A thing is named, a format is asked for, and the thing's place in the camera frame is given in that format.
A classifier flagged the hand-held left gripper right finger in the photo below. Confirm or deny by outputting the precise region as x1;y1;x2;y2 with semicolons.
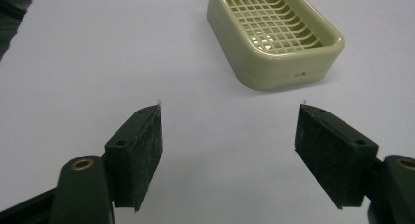
294;103;380;210

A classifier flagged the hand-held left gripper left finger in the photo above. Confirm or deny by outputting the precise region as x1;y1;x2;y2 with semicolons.
104;104;164;213

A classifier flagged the pale green soap dish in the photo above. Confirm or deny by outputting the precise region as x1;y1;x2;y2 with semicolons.
207;0;346;92

